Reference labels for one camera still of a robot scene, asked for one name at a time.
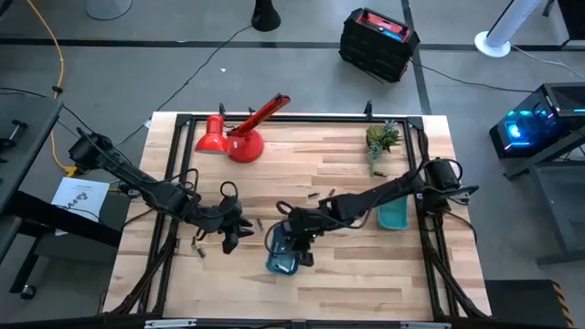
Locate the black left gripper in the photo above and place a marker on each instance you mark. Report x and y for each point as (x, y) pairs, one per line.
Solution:
(228, 219)

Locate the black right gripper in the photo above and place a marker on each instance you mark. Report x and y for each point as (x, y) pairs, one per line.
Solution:
(301, 228)

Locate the large silver battery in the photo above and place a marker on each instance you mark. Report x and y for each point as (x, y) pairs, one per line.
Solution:
(283, 268)

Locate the small dark battery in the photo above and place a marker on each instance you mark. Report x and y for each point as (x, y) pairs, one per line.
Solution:
(201, 252)

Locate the light teal plastic bin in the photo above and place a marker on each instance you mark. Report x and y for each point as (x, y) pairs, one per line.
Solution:
(393, 217)

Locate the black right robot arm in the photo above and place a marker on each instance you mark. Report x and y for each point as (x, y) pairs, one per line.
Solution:
(375, 196)

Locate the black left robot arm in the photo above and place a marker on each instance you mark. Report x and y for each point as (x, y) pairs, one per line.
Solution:
(137, 180)

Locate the dark blue plastic bin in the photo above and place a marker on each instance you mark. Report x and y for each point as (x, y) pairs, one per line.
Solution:
(276, 260)

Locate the red desk lamp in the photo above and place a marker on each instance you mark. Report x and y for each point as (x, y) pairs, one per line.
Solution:
(244, 146)

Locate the dark cylindrical battery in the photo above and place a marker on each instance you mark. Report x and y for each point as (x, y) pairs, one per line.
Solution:
(379, 173)

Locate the potted succulent plant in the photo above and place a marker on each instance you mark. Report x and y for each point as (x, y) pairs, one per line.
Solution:
(377, 134)

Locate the white printed paper sheet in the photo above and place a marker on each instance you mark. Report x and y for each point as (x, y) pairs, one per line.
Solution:
(80, 196)

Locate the black conical stand base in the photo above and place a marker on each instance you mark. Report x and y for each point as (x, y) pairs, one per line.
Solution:
(266, 18)

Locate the black toolbox with red lid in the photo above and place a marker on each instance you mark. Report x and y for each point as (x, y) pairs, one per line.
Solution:
(379, 43)

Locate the black mat with hazard stripes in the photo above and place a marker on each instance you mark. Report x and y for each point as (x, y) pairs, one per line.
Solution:
(521, 304)

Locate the dark grey desk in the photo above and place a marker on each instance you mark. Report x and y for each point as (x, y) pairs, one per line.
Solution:
(23, 137)

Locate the grey desk stand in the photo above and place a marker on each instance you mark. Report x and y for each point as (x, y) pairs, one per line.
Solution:
(553, 201)

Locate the grey round stand base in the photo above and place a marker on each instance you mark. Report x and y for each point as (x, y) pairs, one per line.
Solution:
(107, 7)

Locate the black computer with blue lights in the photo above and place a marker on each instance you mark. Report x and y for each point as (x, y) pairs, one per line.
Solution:
(530, 119)

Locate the white tower fan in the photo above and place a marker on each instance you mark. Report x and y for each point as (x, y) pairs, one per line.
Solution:
(493, 43)

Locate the black aluminium table frame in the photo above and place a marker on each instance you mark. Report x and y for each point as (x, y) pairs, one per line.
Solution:
(297, 119)

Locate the black bench frame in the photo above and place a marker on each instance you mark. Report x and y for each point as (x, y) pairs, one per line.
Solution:
(55, 217)

